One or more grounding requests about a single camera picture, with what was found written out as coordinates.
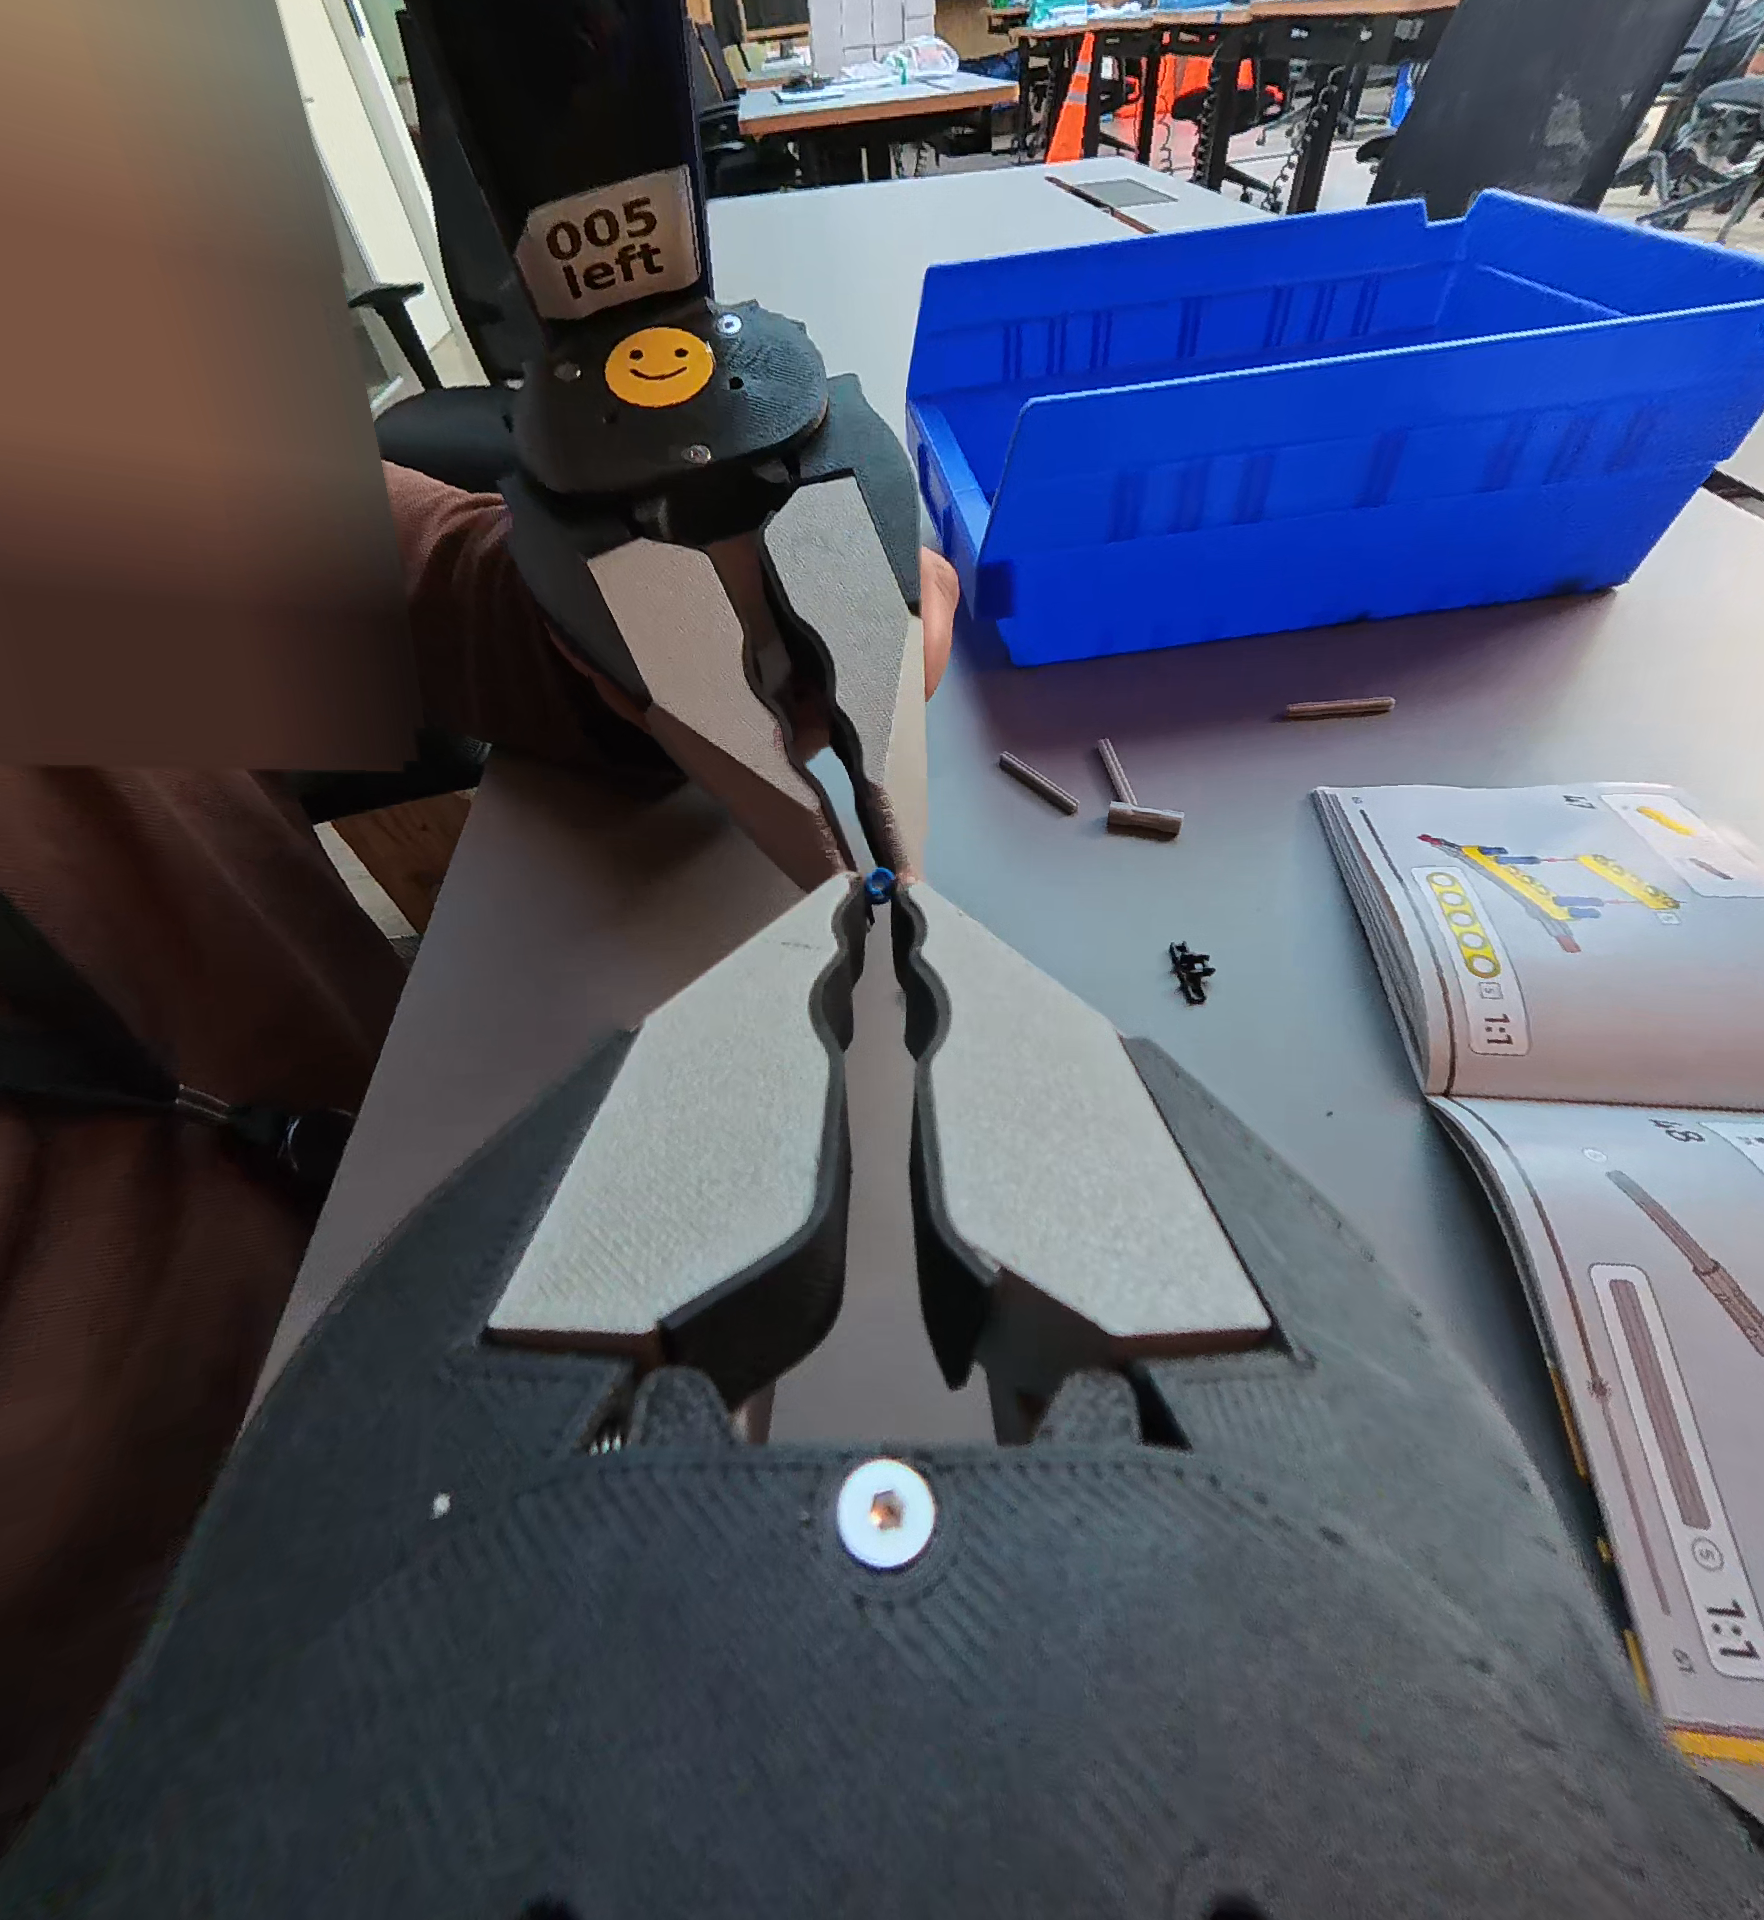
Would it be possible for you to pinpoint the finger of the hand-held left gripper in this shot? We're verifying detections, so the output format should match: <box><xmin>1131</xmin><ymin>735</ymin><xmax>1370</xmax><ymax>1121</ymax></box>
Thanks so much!
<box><xmin>587</xmin><ymin>541</ymin><xmax>848</xmax><ymax>889</ymax></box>
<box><xmin>763</xmin><ymin>469</ymin><xmax>930</xmax><ymax>889</ymax></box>

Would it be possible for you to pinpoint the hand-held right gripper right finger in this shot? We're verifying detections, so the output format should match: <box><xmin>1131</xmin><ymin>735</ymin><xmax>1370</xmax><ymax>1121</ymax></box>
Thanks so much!
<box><xmin>890</xmin><ymin>876</ymin><xmax>1274</xmax><ymax>1442</ymax></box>

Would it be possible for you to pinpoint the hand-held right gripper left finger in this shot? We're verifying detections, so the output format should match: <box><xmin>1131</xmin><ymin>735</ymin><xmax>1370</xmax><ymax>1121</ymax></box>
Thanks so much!
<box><xmin>485</xmin><ymin>873</ymin><xmax>874</xmax><ymax>1415</ymax></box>

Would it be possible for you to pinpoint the brown lego axle with connector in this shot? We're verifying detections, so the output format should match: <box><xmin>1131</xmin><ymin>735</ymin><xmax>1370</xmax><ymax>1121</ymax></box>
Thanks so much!
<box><xmin>1092</xmin><ymin>734</ymin><xmax>1187</xmax><ymax>841</ymax></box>

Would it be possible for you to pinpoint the lego instruction booklet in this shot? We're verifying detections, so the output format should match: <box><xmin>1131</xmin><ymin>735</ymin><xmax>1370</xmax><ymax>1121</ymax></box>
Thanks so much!
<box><xmin>1311</xmin><ymin>781</ymin><xmax>1764</xmax><ymax>1784</ymax></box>

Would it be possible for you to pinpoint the person's left hand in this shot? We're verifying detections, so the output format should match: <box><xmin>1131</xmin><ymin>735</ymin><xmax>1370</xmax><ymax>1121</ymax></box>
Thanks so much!
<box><xmin>917</xmin><ymin>548</ymin><xmax>961</xmax><ymax>703</ymax></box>

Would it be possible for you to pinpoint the small wooden top table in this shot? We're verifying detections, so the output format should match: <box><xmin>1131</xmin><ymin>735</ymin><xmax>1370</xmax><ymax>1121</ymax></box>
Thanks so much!
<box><xmin>736</xmin><ymin>67</ymin><xmax>1023</xmax><ymax>189</ymax></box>

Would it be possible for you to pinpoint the blue plastic bin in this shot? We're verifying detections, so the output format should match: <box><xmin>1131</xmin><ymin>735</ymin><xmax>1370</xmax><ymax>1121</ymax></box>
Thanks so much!
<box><xmin>906</xmin><ymin>189</ymin><xmax>1764</xmax><ymax>670</ymax></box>

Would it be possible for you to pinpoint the orange traffic cone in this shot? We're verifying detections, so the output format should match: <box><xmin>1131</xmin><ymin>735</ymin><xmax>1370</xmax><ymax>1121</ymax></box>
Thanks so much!
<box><xmin>1045</xmin><ymin>26</ymin><xmax>1104</xmax><ymax>167</ymax></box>

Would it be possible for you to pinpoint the wooden top work table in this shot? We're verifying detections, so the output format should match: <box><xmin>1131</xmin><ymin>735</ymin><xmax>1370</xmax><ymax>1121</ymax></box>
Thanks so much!
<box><xmin>1008</xmin><ymin>0</ymin><xmax>1462</xmax><ymax>212</ymax></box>

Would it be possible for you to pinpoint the person's brown shirt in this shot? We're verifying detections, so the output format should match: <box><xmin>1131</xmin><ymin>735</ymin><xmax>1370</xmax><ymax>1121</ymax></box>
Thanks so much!
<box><xmin>0</xmin><ymin>763</ymin><xmax>425</xmax><ymax>1910</ymax></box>

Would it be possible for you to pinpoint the black mesh office chair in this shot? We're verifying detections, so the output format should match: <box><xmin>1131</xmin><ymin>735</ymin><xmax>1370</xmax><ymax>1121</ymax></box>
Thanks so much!
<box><xmin>1364</xmin><ymin>0</ymin><xmax>1711</xmax><ymax>223</ymax></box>

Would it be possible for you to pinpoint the black lanyard strap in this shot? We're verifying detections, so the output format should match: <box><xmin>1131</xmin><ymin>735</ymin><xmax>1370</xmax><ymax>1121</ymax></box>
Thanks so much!
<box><xmin>0</xmin><ymin>807</ymin><xmax>357</xmax><ymax>1203</ymax></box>

